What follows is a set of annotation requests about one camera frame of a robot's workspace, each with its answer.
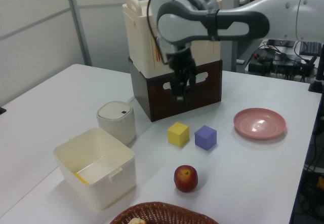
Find black monitor stand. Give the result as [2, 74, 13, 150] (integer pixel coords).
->
[266, 39, 296, 48]

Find brown wicker basket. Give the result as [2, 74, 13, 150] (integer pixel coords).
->
[110, 202, 219, 224]

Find cream toy cabinet with handles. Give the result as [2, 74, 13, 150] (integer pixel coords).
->
[121, 0, 223, 78]

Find black clamp post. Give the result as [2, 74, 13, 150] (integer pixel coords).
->
[307, 54, 324, 93]

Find purple cube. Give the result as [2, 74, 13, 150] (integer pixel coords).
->
[194, 125, 218, 152]

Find pink plate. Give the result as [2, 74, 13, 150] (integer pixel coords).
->
[233, 107, 288, 140]

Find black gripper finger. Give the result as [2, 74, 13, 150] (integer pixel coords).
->
[188, 68, 198, 92]
[170, 69, 187, 102]

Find dark brown wooden crate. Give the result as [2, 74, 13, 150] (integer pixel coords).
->
[128, 56, 223, 123]

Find red apple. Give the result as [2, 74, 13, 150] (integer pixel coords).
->
[173, 165, 199, 193]

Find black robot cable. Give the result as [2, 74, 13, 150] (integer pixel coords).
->
[147, 0, 178, 65]

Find black keyboard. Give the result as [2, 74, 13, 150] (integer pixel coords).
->
[299, 41, 323, 56]

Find yellow cube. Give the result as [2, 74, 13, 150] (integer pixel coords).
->
[167, 122, 190, 147]

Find black electronics box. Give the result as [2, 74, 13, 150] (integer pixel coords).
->
[248, 48, 276, 74]

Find yellow item inside bin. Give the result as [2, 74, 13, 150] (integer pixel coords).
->
[73, 171, 91, 185]

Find open cream plastic bin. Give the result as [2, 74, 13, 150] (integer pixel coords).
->
[53, 127, 137, 211]

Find grey partition frame post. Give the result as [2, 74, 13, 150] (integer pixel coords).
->
[66, 0, 93, 66]

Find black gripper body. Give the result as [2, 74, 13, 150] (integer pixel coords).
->
[166, 47, 197, 73]

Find small cream lidded trash can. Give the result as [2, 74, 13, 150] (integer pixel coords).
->
[96, 101, 137, 145]

